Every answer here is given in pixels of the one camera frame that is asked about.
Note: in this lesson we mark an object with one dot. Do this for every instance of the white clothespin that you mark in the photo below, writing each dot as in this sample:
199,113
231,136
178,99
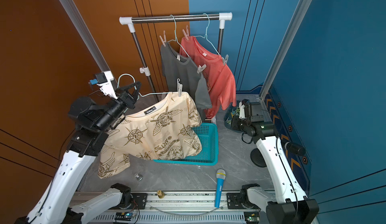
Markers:
201,68

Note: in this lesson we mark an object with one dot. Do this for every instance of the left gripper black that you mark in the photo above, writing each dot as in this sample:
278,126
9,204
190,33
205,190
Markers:
126,100

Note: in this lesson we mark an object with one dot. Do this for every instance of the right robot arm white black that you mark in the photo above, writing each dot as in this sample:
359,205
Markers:
290,203

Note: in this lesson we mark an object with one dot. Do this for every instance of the light green wire hanger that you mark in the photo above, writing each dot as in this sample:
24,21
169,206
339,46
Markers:
220,36

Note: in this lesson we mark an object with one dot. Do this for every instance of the beige patterned cloth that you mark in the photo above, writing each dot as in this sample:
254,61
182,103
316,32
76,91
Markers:
163,131

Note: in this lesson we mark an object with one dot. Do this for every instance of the small silver metal weight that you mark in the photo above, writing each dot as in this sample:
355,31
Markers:
138,176

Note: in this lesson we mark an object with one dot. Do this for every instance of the dark teal clothespin bin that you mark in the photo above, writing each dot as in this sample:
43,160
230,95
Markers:
231,112

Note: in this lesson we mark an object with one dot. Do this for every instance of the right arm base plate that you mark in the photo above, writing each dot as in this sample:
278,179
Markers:
235,201

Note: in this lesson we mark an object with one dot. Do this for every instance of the right green circuit board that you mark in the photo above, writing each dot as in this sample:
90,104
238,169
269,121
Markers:
251,218

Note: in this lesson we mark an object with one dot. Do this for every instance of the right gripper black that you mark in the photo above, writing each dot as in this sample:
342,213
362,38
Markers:
234,124

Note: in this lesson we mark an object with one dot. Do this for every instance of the red t-shirt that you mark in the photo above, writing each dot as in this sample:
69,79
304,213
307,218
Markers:
220,79

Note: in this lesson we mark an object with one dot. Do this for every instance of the beige clothespin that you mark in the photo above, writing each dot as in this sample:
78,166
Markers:
163,39

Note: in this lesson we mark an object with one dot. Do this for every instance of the small brass weight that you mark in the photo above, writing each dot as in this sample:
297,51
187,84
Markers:
160,194

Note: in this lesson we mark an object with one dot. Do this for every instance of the left green circuit board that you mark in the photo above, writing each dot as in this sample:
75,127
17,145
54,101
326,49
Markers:
125,217

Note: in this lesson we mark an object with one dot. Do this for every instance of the green circuit board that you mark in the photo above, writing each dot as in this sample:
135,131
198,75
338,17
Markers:
251,218
125,217

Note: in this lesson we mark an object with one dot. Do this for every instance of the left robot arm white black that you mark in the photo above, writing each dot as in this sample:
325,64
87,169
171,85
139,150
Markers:
92,125

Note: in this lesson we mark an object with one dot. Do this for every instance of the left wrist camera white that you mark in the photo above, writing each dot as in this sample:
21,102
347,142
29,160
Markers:
104,81

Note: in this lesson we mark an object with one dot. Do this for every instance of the teal plastic laundry basket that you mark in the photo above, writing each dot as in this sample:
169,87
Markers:
208,135

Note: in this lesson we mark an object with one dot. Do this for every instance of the blue toy microphone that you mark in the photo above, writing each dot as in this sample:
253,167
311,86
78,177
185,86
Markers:
221,176

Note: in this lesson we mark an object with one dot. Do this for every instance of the light grey clothespin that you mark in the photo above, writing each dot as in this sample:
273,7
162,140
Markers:
179,87

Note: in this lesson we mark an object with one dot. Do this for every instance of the aluminium front rail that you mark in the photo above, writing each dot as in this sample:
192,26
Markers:
174,201

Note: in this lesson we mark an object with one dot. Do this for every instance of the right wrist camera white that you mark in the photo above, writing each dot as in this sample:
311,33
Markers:
241,110

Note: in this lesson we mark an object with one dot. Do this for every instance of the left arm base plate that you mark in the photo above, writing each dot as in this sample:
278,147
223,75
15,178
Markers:
135,201

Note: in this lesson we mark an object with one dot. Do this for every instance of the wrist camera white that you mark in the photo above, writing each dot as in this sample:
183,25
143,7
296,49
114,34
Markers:
241,110
104,81

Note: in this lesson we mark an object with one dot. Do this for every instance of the grey garment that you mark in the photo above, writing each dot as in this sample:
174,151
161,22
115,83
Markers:
176,66

